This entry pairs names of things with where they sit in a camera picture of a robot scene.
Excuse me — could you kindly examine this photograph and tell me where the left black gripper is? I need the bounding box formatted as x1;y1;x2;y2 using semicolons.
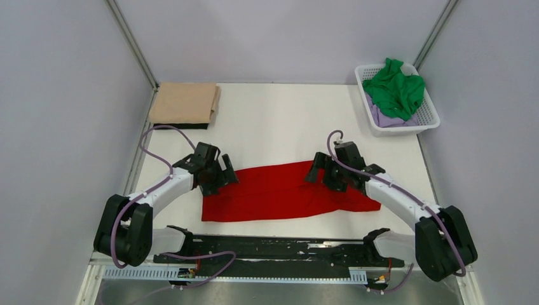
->
199;154;238;197

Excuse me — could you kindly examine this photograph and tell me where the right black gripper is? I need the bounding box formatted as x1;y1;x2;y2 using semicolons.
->
303;152;348;193

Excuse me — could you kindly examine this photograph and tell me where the red t shirt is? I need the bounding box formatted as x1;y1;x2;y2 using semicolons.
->
201;161;381;222

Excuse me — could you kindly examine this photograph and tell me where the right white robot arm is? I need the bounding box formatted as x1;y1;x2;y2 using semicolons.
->
305;142;478;281

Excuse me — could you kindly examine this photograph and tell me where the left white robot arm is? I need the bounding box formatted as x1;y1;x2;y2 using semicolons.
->
93;142;239;269

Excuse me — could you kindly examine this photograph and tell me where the folded black t shirt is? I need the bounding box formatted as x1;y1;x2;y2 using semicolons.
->
153;123;209;130

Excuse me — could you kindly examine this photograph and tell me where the lilac t shirt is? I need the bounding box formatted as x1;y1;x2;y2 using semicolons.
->
364;92;421;128

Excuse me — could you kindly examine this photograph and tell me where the folded beige t shirt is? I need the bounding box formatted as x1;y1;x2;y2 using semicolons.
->
149;82;221;125

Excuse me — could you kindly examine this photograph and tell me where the green t shirt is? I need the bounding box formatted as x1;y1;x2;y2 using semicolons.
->
362;58;425;121

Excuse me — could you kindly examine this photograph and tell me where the white plastic basket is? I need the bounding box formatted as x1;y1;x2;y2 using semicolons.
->
355;58;440;137

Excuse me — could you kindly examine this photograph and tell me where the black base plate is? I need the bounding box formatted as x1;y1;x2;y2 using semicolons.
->
152;234;405;281

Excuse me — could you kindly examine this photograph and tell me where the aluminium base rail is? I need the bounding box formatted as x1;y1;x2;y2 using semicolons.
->
90;236;474;273

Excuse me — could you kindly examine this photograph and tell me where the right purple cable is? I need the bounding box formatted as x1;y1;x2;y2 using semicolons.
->
326;129;467;294

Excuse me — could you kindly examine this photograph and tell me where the white slotted cable duct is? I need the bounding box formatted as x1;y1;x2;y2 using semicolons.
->
102;266;368;285

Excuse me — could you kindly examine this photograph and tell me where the right aluminium frame post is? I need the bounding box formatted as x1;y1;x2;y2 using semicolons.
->
413;0;460;70

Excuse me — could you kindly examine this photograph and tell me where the aluminium frame post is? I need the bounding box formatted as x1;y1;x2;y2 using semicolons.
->
104;0;159;92
413;0;460;70

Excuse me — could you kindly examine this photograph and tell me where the left aluminium frame post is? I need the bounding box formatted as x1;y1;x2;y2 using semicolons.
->
104;0;159;92

